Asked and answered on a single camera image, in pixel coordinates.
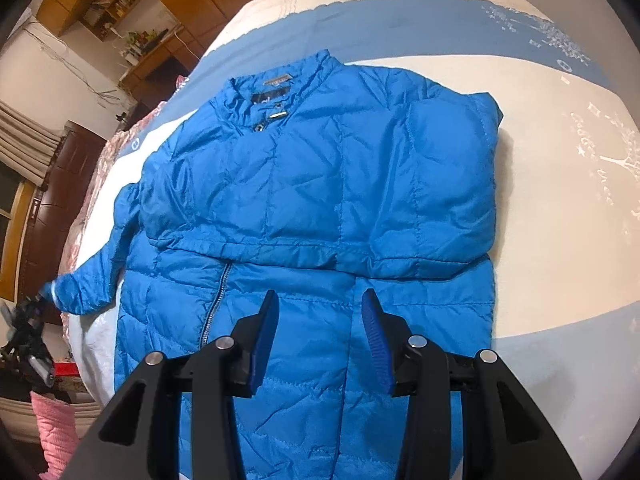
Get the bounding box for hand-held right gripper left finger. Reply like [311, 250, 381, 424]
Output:
[60, 289, 281, 480]

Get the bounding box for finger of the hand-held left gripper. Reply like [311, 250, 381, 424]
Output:
[20, 293, 52, 319]

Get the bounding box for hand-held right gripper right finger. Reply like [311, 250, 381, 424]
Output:
[360, 288, 582, 480]

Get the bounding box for blue down jacket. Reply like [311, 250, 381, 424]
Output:
[50, 50, 504, 480]

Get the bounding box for beige quilted bedding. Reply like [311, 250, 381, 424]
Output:
[0, 394, 98, 443]

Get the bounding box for pink quilted cloth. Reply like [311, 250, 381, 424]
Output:
[30, 390, 82, 480]

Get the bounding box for window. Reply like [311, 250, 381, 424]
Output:
[0, 160, 32, 273]

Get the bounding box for dark wooden headboard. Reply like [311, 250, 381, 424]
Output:
[19, 120, 108, 302]

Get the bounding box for beige curtain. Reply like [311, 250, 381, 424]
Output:
[0, 99, 67, 187]

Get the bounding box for pink floral quilt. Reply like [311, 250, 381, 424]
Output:
[59, 74, 193, 322]

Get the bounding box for bed with blue-white sheet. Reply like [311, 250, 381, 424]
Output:
[65, 0, 640, 480]

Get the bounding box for wooden desk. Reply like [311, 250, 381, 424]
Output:
[119, 24, 203, 111]

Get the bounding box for wall cables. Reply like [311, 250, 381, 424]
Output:
[22, 16, 132, 106]

